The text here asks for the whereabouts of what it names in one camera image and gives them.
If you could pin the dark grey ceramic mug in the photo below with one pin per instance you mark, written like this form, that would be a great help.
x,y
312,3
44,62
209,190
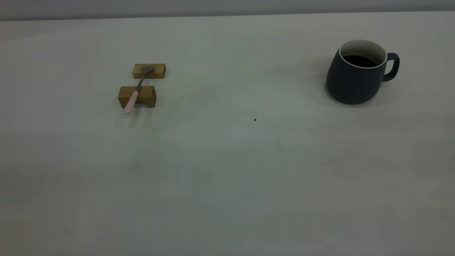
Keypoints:
x,y
350,83

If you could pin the dark coffee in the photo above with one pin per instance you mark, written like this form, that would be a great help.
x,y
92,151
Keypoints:
x,y
359,61

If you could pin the flat wooden block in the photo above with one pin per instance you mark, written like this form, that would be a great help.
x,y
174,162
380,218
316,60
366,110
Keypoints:
x,y
158,72

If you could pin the arched wooden block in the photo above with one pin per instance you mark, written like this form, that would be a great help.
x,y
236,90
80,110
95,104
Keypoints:
x,y
125,94

